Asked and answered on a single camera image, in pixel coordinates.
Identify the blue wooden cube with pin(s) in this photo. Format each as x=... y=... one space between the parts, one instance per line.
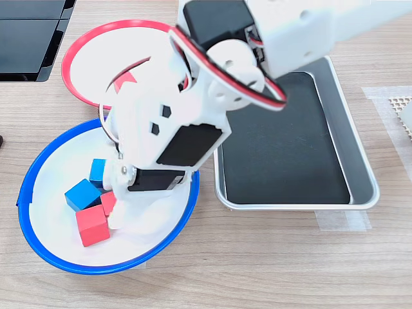
x=96 y=170
x=82 y=194

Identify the translucent tape strip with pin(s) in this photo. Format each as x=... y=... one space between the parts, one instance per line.
x=341 y=222
x=143 y=265

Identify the steel tray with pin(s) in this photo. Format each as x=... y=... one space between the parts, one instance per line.
x=355 y=161

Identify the translucent tape sheet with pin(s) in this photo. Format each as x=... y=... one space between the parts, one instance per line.
x=380 y=109

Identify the blue-rimmed white plate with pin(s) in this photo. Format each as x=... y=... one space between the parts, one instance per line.
x=64 y=238

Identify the black glossy panel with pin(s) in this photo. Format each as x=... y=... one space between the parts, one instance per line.
x=32 y=8
x=22 y=45

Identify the black tray mat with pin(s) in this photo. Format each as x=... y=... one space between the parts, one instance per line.
x=283 y=154

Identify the red-rimmed white plate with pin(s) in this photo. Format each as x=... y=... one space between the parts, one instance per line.
x=82 y=58

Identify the pale perforated base plate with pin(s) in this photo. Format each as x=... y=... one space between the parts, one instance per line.
x=405 y=106

